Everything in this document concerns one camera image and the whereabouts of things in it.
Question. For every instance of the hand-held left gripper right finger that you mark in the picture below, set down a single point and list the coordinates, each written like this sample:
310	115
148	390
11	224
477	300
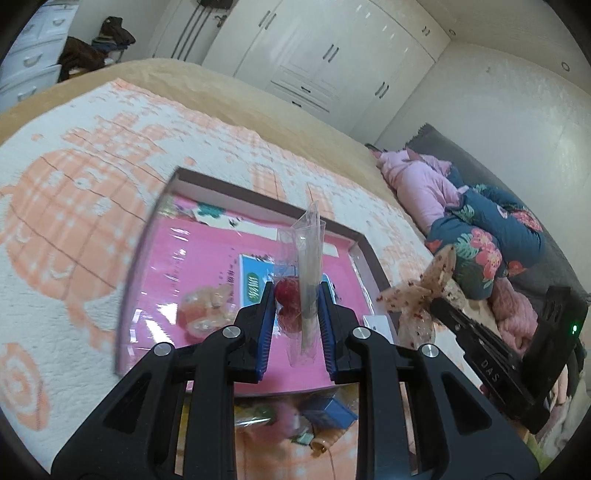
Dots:
325	332

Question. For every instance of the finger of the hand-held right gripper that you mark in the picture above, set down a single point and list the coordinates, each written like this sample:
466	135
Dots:
480	332
491	369

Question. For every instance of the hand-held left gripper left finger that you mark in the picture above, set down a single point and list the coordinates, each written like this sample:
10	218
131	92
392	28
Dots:
265	332

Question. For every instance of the clear bag with red bead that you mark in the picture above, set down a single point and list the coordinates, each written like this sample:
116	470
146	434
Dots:
288	293

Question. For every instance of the brown box with pink lining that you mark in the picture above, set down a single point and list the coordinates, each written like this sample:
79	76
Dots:
207	258

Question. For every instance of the pink knit blanket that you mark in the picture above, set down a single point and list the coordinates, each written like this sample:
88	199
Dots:
512	314

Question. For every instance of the small white packet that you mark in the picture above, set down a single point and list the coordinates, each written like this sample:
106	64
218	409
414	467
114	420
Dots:
376	323

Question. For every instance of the blue printed card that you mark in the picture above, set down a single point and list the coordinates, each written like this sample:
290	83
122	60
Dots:
251	281

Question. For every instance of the small blue packet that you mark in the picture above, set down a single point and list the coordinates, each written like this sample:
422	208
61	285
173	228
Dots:
330	413

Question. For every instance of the pink hair accessory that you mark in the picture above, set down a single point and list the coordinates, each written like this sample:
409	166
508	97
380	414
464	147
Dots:
291	422

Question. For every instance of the grey blanket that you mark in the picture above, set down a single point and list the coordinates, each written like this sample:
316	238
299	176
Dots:
554	221

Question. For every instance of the pink clothing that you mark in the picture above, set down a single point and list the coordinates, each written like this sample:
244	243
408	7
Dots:
415	189

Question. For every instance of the beige bed sheet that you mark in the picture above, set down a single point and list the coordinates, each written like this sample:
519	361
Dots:
231	97

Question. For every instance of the white wardrobe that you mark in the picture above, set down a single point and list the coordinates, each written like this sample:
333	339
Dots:
323	55

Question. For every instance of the white door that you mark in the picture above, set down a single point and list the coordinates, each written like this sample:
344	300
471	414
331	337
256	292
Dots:
164	32

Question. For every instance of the brown garment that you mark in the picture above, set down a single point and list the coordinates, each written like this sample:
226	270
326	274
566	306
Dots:
81	55

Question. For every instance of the pile of folded clothes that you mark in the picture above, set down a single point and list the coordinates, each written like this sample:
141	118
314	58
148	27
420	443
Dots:
115	32

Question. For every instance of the white drawer unit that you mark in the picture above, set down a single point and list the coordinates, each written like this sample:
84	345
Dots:
37	55

